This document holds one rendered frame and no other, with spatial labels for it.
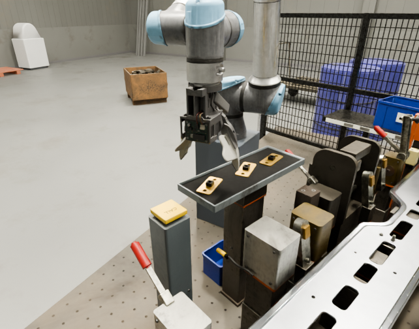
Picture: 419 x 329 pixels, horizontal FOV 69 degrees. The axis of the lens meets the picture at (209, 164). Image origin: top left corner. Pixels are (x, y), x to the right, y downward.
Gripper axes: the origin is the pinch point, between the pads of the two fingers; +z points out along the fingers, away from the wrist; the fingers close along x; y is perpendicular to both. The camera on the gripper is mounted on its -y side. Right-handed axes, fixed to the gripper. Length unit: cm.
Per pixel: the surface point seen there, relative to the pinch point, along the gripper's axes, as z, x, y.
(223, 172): 6.1, 0.2, -8.6
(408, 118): 1, 48, -67
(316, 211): 14.1, 25.4, -12.2
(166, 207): 6.1, -4.6, 12.7
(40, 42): 47, -845, -616
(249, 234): 11.8, 13.2, 7.0
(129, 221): 122, -119, -99
